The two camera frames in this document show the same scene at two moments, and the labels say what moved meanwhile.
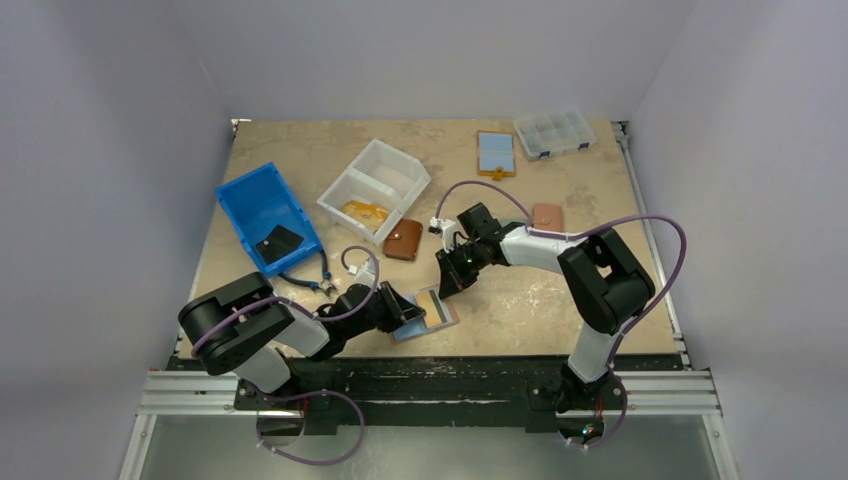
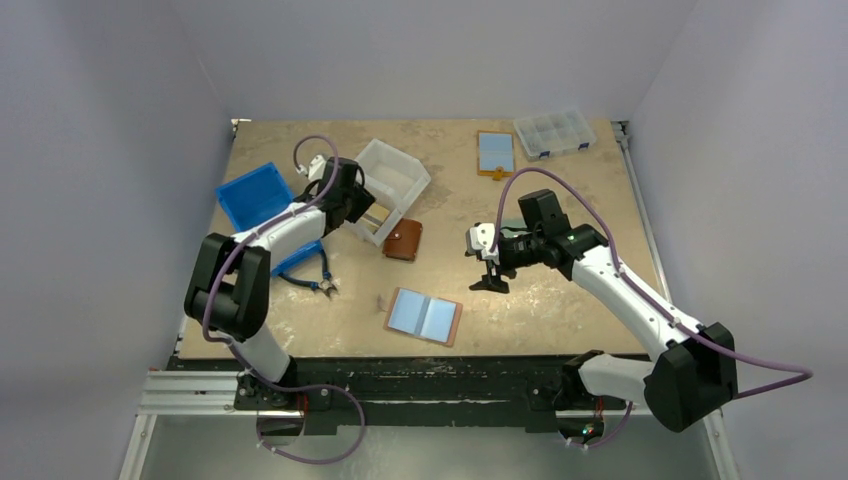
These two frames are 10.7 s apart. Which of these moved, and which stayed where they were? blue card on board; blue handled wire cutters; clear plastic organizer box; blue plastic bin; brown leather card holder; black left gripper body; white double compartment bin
Moved: black left gripper body
Stayed: blue handled wire cutters; clear plastic organizer box; white double compartment bin; blue plastic bin; brown leather card holder; blue card on board
